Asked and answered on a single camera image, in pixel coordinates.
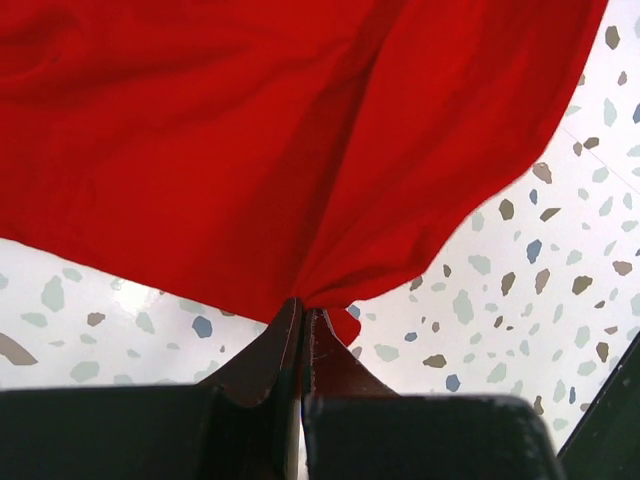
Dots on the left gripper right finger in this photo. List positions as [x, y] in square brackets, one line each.
[356, 427]

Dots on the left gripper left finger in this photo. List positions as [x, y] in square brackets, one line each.
[241, 422]

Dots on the red t-shirt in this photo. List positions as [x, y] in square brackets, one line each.
[241, 153]

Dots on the dark vertical frame post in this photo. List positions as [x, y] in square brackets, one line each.
[605, 443]

